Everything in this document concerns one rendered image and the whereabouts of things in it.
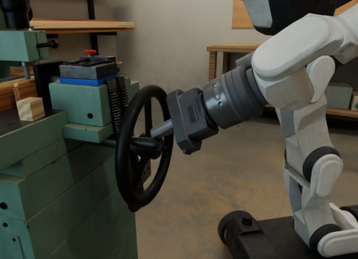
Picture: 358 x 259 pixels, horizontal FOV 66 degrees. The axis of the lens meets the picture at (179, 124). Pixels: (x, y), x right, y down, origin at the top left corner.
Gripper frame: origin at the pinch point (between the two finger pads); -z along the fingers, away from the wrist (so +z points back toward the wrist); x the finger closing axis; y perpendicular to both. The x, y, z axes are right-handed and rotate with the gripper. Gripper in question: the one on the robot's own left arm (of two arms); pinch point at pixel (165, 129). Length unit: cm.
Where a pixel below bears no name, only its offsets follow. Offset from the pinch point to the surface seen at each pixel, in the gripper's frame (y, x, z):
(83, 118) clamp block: 3.3, 9.3, -18.3
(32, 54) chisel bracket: 9.9, 28.0, -25.7
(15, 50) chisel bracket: 12.5, 29.2, -28.2
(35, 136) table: 11.9, 5.1, -22.8
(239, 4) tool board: -251, 223, -6
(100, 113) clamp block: 2.8, 8.5, -13.5
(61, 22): -111, 211, -162
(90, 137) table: 2.6, 4.4, -17.5
